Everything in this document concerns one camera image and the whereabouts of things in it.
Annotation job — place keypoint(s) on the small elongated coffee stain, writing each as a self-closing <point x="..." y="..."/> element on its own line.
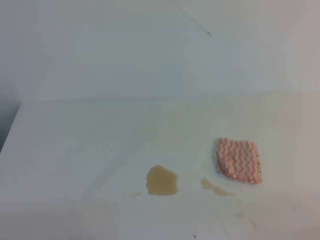
<point x="207" y="185"/>

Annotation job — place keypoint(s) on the pink white striped rag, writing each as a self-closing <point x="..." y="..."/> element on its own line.
<point x="238" y="160"/>

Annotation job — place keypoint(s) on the large brown coffee puddle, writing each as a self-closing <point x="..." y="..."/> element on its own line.
<point x="161" y="181"/>

